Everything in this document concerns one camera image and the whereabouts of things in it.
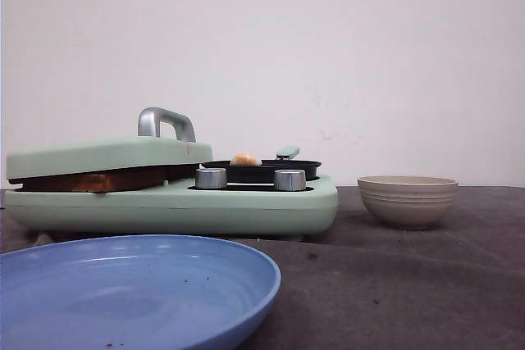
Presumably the silver right knob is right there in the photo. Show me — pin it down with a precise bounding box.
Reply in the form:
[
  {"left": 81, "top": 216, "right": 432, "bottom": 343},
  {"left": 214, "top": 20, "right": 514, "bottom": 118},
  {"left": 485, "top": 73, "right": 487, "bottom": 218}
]
[{"left": 274, "top": 169, "right": 307, "bottom": 192}]

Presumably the silver left knob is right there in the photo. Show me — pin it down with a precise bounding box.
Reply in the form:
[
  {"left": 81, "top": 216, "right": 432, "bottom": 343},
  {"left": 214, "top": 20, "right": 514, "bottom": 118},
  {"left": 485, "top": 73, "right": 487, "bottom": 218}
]
[{"left": 195, "top": 168, "right": 228, "bottom": 190}]

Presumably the silver knob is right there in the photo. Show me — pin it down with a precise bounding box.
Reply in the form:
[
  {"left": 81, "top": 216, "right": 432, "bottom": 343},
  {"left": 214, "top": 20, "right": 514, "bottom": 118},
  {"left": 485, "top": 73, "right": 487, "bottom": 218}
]
[
  {"left": 274, "top": 169, "right": 307, "bottom": 192},
  {"left": 195, "top": 168, "right": 228, "bottom": 190}
]

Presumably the black frying pan green handle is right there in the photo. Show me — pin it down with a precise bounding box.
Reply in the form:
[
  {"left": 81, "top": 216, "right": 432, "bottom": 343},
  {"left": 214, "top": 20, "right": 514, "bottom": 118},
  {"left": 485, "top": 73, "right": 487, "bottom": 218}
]
[{"left": 201, "top": 145, "right": 322, "bottom": 184}]

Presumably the pink shrimp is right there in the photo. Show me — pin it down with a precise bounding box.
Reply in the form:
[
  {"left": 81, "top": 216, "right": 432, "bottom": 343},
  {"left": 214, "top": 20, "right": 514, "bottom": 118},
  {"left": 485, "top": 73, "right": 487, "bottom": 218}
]
[{"left": 230, "top": 153, "right": 263, "bottom": 166}]

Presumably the blue plate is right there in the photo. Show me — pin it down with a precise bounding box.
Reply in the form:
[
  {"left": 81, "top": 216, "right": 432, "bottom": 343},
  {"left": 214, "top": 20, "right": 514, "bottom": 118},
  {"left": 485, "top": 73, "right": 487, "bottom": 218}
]
[{"left": 1, "top": 235, "right": 281, "bottom": 349}]

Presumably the grey table cloth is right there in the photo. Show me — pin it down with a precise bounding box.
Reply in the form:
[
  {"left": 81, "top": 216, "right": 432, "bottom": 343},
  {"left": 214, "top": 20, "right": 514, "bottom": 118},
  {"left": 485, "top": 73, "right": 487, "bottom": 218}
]
[{"left": 1, "top": 187, "right": 524, "bottom": 349}]

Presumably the beige ribbed bowl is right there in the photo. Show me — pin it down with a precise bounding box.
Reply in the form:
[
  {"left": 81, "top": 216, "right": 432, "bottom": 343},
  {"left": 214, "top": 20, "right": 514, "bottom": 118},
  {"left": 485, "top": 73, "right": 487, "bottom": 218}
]
[{"left": 358, "top": 175, "right": 459, "bottom": 230}]

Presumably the mint green breakfast maker lid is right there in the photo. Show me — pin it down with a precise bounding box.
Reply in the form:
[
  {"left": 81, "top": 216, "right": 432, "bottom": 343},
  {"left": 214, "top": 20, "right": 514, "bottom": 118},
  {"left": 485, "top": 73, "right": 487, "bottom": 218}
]
[{"left": 6, "top": 107, "right": 212, "bottom": 184}]

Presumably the mint green breakfast maker base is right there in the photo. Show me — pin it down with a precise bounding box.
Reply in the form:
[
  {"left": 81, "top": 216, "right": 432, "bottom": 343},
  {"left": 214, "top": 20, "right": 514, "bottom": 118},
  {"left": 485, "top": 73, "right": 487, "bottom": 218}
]
[{"left": 4, "top": 175, "right": 338, "bottom": 237}]

